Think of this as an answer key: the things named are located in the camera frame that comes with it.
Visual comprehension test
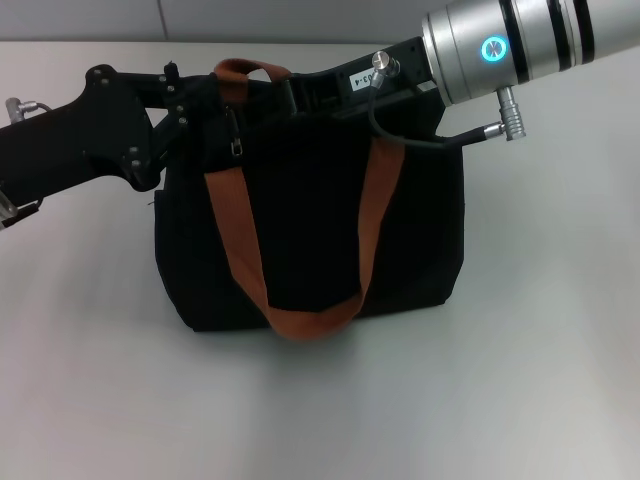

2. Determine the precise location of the gripper cable with connector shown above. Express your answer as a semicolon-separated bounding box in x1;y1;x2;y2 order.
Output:
367;48;527;149
3;97;54;124

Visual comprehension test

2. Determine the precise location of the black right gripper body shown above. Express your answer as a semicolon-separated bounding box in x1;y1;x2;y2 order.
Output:
289;33;444;121

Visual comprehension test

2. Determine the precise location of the black bag with brown handles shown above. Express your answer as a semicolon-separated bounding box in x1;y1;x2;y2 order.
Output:
152;58;469;344

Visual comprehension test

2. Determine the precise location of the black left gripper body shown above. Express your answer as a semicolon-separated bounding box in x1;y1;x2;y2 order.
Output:
0;63;162;217

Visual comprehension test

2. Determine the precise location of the right gripper cable with connector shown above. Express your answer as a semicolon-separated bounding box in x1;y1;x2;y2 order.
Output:
367;48;527;149

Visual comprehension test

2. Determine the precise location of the left gripper cable with connector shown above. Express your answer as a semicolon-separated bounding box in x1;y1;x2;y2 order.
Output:
3;97;54;124

